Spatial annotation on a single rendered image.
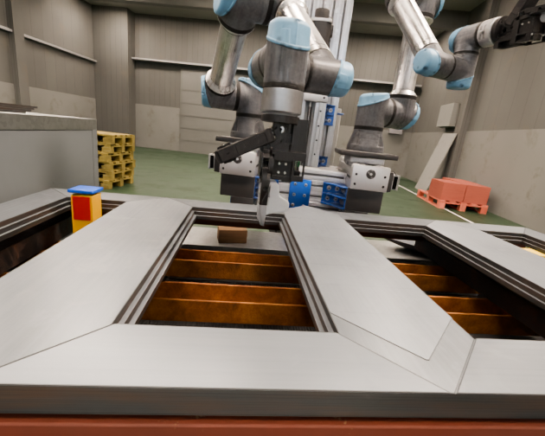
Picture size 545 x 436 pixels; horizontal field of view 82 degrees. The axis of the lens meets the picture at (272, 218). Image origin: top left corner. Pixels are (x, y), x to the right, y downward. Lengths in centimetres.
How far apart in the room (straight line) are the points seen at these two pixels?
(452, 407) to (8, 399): 41
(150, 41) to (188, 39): 142
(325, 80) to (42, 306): 61
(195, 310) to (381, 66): 1222
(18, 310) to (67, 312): 5
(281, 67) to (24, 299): 49
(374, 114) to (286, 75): 80
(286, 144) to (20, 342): 46
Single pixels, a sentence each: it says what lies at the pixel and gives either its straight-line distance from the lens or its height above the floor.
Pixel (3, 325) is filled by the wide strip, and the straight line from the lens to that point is 45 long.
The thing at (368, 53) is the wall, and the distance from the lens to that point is 1263.
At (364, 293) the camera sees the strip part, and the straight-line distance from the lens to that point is 52.
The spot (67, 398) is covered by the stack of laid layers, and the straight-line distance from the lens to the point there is 36.
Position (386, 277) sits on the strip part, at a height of 85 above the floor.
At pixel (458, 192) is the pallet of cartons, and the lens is 702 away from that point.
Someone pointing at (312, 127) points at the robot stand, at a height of 111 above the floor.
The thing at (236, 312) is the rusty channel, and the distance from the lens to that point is 69.
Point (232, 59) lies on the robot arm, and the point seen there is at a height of 129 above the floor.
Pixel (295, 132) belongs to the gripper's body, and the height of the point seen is 108.
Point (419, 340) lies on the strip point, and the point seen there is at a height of 85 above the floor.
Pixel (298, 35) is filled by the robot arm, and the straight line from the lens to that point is 59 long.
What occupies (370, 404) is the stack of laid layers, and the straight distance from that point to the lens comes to 36.
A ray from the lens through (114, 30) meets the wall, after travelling 1383.
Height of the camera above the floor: 107
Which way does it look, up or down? 15 degrees down
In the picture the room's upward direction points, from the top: 6 degrees clockwise
